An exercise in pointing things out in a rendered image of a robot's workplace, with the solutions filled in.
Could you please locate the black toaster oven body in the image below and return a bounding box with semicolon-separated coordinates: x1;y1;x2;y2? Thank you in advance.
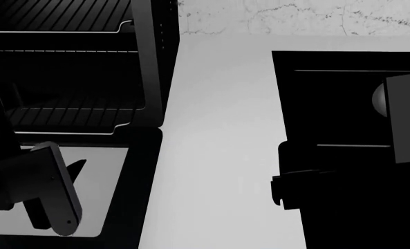
0;0;180;129

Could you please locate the bottom wire oven rack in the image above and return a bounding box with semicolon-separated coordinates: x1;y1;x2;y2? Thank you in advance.
0;106;140;136

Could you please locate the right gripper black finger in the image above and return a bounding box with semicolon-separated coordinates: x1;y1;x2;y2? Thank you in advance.
270;174;286;208

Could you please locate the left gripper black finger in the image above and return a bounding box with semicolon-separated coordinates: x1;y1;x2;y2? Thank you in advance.
65;158;88;184

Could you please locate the toaster oven glass door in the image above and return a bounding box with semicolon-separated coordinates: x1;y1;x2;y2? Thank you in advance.
0;126;164;249

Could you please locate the black countertop appliance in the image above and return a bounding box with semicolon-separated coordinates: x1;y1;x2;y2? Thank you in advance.
271;50;410;147

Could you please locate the wire oven rack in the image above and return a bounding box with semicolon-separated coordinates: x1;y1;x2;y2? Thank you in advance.
0;0;135;35
0;106;140;136

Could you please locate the upper wire oven rack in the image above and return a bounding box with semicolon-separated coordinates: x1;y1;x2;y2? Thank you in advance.
0;0;135;35

